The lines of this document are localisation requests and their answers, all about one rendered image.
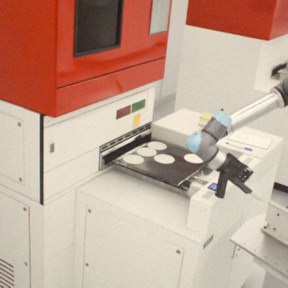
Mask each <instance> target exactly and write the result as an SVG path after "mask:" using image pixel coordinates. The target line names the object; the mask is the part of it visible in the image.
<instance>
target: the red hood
mask: <svg viewBox="0 0 288 288"><path fill-rule="evenodd" d="M171 9H172V0H0V99H2V100H5V101H7V102H10V103H13V104H17V105H20V106H22V107H25V108H27V109H31V110H33V111H36V112H38V113H42V114H45V115H46V116H50V117H53V118H56V117H59V116H62V115H64V114H67V113H70V112H73V111H75V110H78V109H81V108H84V107H87V106H89V105H93V104H95V103H98V102H101V101H103V100H105V99H108V98H110V97H113V96H116V95H119V94H122V93H125V92H127V91H131V90H133V89H136V88H139V87H141V86H145V85H147V84H150V83H153V82H156V81H158V80H162V79H164V74H165V62H166V56H167V45H168V33H169V27H170V15H171Z"/></svg>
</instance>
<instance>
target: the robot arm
mask: <svg viewBox="0 0 288 288"><path fill-rule="evenodd" d="M286 106H288V75H287V76H286V77H285V78H284V79H283V80H282V81H281V82H280V83H279V84H277V85H276V86H274V87H272V88H271V89H270V92H268V93H267V94H266V95H264V96H262V97H260V98H259V99H256V100H254V101H252V102H251V103H249V104H247V105H245V106H243V107H241V108H240V109H237V110H236V111H234V112H232V113H230V114H226V113H225V112H223V111H216V112H215V114H214V115H212V117H211V118H210V120H209V121H208V123H207V124H206V126H205V128H204V129H203V130H202V131H201V132H198V131H195V132H193V133H192V134H191V135H190V136H189V138H188V139H187V141H186V146H187V147H188V148H189V149H190V151H191V152H192V153H193V154H195V155H196V156H197V157H198V158H200V159H201V160H203V161H204V162H205V163H206V164H208V165H209V166H210V167H212V168H213V169H214V170H216V171H217V172H219V178H218V181H217V187H216V189H215V196H216V197H218V198H224V194H225V191H226V185H228V180H229V181H230V182H231V183H233V184H234V185H235V186H237V187H238V188H239V189H240V190H242V191H243V192H244V193H245V194H250V195H251V196H253V197H254V198H255V199H257V200H259V201H264V199H263V198H261V196H259V195H258V194H259V192H260V189H261V187H262V183H261V182H257V183H253V184H252V183H250V182H249V178H250V176H251V174H252V173H253V172H254V171H252V170H251V169H250V168H249V167H248V166H246V165H245V164H244V163H242V162H241V161H239V160H238V159H237V158H236V157H235V156H234V155H233V154H230V153H228V154H227V155H225V153H223V152H222V151H221V149H219V148H218V147H217V146H216V143H217V142H218V141H219V140H221V139H222V138H224V137H226V136H228V135H230V134H232V133H234V132H235V131H237V130H239V129H241V128H243V127H245V126H246V125H249V123H251V122H253V121H255V120H257V119H259V118H261V117H263V116H265V115H266V114H268V113H270V112H272V111H273V110H275V109H277V108H279V109H283V108H284V107H286ZM246 167H247V168H249V169H250V170H248V169H247V168H246Z"/></svg>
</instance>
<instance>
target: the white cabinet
mask: <svg viewBox="0 0 288 288"><path fill-rule="evenodd" d="M277 168H278V163H277V164H276V165H275V166H274V167H273V168H272V169H271V170H270V171H269V172H268V173H267V174H266V175H265V176H264V178H263V179H262V180H261V181H260V182H261V183H262V187H261V189H260V192H259V194H258V195H259V196H261V198H263V199H264V201H259V200H257V199H255V198H254V197H253V196H251V195H250V194H247V195H246V196H245V198H243V200H241V201H240V202H239V204H238V205H237V206H236V207H235V209H234V210H233V211H232V212H231V213H230V214H228V215H227V216H226V217H225V218H224V219H223V220H222V221H221V222H220V223H219V224H218V225H217V226H216V227H215V228H214V229H213V231H212V232H211V233H210V234H209V235H208V236H207V237H206V238H205V239H203V240H202V241H201V243H200V244H199V243H197V242H194V241H192V240H190V239H188V238H185V237H183V236H181V235H178V234H176V233H173V232H171V231H169V230H167V229H165V228H162V227H161V226H159V225H157V224H154V223H152V222H149V221H147V220H145V219H142V218H140V217H138V216H136V215H133V214H131V213H128V212H126V211H123V210H121V209H119V208H117V207H115V206H112V205H110V204H108V203H106V202H103V201H101V200H99V199H97V198H95V197H93V196H91V195H88V194H86V193H84V192H81V191H78V190H76V208H75V245H74V256H75V263H74V283H73V288H241V287H242V285H243V284H244V282H245V281H246V280H247V279H248V277H249V275H250V274H251V273H252V271H253V270H254V266H255V263H254V262H253V256H252V255H250V254H249V253H248V252H246V251H244V250H243V249H242V248H240V247H238V246H237V245H235V244H234V243H232V242H230V241H229V239H230V238H231V237H232V236H233V235H234V234H235V233H236V232H237V230H238V229H239V228H240V227H241V226H242V225H243V224H244V223H245V222H246V221H247V220H248V219H251V218H253V217H255V216H257V215H263V214H266V213H267V208H268V199H270V198H271V193H272V190H273V185H274V181H275V175H276V171H277Z"/></svg>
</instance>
